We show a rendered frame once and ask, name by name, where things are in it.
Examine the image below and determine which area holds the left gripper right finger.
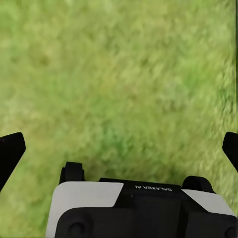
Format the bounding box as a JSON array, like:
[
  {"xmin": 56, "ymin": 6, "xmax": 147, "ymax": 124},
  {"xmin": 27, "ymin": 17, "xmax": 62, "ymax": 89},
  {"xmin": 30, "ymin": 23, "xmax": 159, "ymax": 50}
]
[{"xmin": 222, "ymin": 132, "xmax": 238, "ymax": 172}]

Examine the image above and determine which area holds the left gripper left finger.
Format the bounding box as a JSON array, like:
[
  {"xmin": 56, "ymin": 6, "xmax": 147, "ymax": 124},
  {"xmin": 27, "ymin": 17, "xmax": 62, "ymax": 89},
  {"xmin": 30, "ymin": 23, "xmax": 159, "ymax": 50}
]
[{"xmin": 0, "ymin": 132, "xmax": 26, "ymax": 191}]

